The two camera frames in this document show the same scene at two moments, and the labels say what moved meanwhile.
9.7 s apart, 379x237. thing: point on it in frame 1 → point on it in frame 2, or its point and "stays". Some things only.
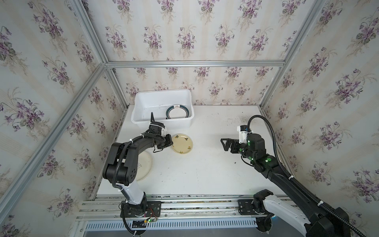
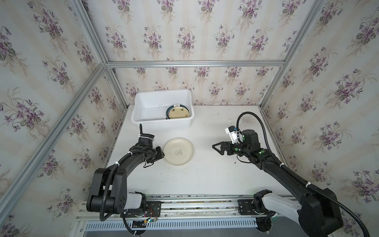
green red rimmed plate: [177, 111] stays
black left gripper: [169, 142] → [159, 155]
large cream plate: [144, 165] → [178, 151]
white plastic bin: [159, 102] stays
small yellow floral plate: [182, 143] → [179, 112]
